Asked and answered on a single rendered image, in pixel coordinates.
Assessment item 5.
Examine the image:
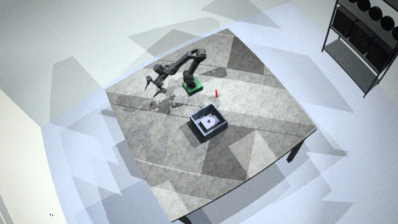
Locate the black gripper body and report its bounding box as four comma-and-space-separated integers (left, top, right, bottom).
146, 75, 167, 94

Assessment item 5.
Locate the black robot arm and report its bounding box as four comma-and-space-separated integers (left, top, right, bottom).
153, 48, 207, 90

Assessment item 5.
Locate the white square plate with hole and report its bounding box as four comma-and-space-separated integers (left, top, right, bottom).
200, 114, 218, 132

